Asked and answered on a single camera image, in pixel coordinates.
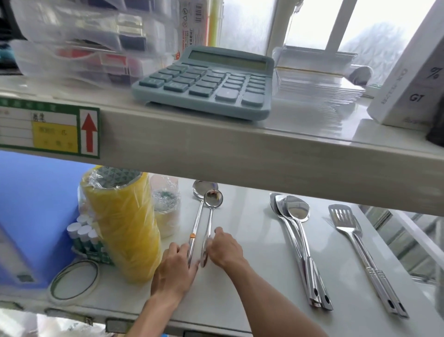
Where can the wrapped yellow tape rolls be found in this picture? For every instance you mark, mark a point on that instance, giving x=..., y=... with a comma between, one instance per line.
x=121, y=222

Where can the shelf edge label holder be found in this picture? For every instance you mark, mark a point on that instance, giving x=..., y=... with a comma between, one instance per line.
x=119, y=326

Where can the stack of clear plastic sleeves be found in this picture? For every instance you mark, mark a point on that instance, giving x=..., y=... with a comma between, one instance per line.
x=314, y=81

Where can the blue-grey desk calculator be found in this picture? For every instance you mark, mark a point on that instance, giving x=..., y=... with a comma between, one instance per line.
x=211, y=81

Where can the person's left hand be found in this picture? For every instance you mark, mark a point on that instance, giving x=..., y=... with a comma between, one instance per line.
x=171, y=274

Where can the person's left thumb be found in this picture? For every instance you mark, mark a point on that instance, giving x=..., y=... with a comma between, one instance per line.
x=193, y=269

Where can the steel serving spoon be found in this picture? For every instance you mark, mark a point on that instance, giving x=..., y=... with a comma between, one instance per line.
x=281, y=208
x=274, y=205
x=299, y=210

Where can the white packet with orange print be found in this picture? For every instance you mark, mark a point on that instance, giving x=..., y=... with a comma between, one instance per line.
x=196, y=24

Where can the box of white-capped glue sticks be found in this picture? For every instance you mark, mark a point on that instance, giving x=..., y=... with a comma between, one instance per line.
x=86, y=239

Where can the person's left forearm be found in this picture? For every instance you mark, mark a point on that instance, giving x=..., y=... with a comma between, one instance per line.
x=152, y=316

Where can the blue file box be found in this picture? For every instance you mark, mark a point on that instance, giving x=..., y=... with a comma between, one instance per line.
x=31, y=215

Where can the steel slotted turner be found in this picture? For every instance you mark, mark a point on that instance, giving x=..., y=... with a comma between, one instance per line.
x=391, y=307
x=345, y=220

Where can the plain steel ladle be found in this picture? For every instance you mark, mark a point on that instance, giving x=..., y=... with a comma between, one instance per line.
x=211, y=215

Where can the clear plastic drawer organizer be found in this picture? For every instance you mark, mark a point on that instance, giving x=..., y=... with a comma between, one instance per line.
x=83, y=38

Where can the wrapped white tape rolls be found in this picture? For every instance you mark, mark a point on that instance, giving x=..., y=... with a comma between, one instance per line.
x=165, y=206

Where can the white shelf board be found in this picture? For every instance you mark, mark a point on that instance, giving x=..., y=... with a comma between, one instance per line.
x=263, y=152

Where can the person's right forearm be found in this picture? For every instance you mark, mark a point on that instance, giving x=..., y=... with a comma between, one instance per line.
x=270, y=302

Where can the person's right thumb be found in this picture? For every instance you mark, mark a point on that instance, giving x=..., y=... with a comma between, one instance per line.
x=206, y=257

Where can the white cardboard box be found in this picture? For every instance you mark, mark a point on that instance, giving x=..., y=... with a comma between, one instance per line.
x=409, y=80

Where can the green label with red arrow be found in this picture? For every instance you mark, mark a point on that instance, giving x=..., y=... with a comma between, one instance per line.
x=48, y=130

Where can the steel ladle with orange mark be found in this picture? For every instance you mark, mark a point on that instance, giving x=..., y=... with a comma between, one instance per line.
x=197, y=218

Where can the round shiny metal object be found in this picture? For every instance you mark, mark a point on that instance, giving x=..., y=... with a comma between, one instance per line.
x=360, y=74

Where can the person's right hand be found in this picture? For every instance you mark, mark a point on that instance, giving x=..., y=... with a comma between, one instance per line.
x=225, y=250

